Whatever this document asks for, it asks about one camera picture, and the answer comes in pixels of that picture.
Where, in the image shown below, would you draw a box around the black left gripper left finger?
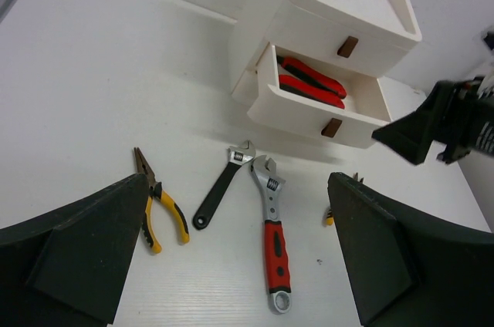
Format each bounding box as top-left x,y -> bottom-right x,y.
1,174 -> 148,326

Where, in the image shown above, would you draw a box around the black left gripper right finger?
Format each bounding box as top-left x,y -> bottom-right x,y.
327,172 -> 493,326

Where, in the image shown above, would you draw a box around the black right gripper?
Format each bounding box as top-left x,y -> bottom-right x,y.
372,72 -> 493,166

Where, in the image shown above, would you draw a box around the yellow needle nose pliers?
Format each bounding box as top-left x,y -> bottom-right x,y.
322,172 -> 364,227

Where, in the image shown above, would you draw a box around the red black utility knife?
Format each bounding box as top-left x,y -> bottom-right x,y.
279,75 -> 345,110
276,56 -> 347,99

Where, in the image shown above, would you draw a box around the white drawer cabinet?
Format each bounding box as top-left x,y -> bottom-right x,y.
230,0 -> 422,150

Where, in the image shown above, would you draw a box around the white drawer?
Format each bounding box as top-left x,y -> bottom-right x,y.
247,44 -> 391,149

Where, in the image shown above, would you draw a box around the yellow black cutting pliers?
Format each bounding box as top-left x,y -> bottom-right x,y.
133,147 -> 190,254

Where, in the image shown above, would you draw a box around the red handled adjustable wrench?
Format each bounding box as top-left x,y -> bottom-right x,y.
250,155 -> 292,315

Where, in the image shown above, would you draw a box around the black handled adjustable wrench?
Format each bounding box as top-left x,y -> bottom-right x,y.
192,140 -> 256,231

